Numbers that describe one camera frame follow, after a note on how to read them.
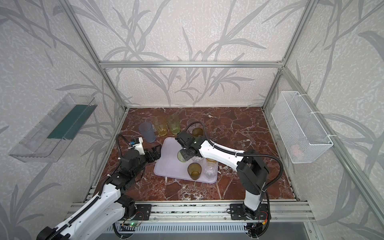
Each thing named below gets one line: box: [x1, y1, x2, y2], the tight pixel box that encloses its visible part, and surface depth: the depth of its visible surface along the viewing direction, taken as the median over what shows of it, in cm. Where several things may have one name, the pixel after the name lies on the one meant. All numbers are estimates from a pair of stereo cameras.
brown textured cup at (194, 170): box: [187, 162, 202, 181], surface depth 84 cm
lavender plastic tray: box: [153, 137, 219, 184], surface depth 88 cm
